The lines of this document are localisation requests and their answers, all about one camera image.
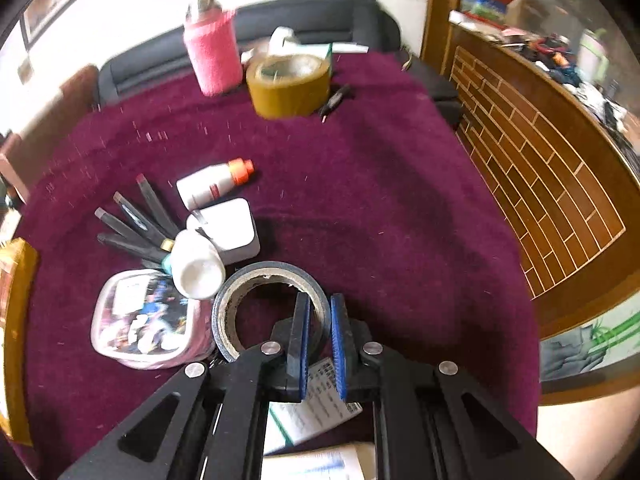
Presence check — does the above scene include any clear pouch with pink trim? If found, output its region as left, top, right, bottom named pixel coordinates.
left=90, top=268, right=216, bottom=371

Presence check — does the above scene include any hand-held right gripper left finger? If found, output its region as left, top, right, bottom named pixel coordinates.
left=57, top=292, right=311, bottom=480

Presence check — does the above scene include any white printed packet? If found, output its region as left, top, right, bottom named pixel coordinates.
left=264, top=357, right=363, bottom=453

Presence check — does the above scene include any flat white box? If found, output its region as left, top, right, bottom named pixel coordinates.
left=300, top=42, right=370, bottom=57

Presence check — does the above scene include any brown tape roll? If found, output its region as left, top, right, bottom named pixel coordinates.
left=245, top=53, right=332, bottom=120

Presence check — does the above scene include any wooden brick-pattern counter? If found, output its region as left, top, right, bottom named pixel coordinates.
left=447, top=10, right=640, bottom=406

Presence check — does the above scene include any wooden door frame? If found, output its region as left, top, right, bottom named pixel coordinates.
left=420, top=0, right=453, bottom=73

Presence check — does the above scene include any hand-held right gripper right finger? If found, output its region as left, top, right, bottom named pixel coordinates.
left=329, top=293, right=576, bottom=480

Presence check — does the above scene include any bundle of black pens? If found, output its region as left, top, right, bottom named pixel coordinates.
left=94, top=207, right=168, bottom=256

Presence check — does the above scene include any colourful cardboard box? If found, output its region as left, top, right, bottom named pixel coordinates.
left=446, top=0, right=523, bottom=23

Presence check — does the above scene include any white paper box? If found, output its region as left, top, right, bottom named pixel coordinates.
left=262, top=442, right=377, bottom=480

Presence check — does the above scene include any pile of mixed clutter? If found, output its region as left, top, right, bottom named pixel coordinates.
left=500, top=27, right=640, bottom=161

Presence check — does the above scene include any white round jar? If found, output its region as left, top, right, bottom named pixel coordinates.
left=170, top=230, right=227, bottom=300

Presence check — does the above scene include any green bamboo print panel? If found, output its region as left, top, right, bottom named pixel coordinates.
left=540, top=310, right=640, bottom=383

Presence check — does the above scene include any black tape roll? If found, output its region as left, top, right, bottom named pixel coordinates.
left=211, top=261, right=332, bottom=363

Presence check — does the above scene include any small black pen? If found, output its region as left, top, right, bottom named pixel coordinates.
left=320, top=85, right=355, bottom=122

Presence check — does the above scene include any bottle with pink knitted sleeve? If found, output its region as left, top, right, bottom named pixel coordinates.
left=183, top=0, right=244, bottom=97

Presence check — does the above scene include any yellow cardboard box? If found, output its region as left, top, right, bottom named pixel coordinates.
left=0, top=237, right=40, bottom=446

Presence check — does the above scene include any brown armchair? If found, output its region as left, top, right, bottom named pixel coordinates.
left=0, top=64, right=101, bottom=201

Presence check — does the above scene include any white bottle with orange cap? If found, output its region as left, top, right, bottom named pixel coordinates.
left=176, top=158, right=255, bottom=210

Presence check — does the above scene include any white charger plug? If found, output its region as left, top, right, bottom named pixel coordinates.
left=186, top=198, right=261, bottom=264

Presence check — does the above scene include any black leather sofa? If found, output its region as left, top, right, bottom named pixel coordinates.
left=96, top=0, right=463, bottom=131

